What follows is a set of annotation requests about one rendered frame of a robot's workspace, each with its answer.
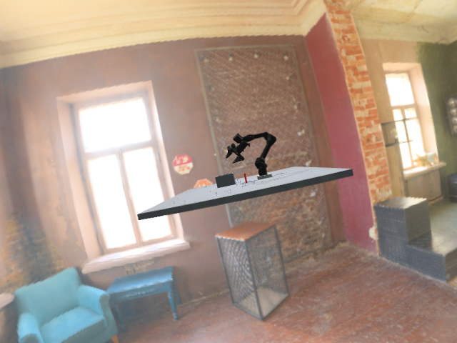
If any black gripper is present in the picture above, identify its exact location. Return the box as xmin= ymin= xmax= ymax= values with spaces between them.
xmin=226 ymin=145 xmax=244 ymax=164

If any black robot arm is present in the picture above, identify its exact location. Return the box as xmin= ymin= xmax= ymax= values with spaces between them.
xmin=233 ymin=132 xmax=276 ymax=176

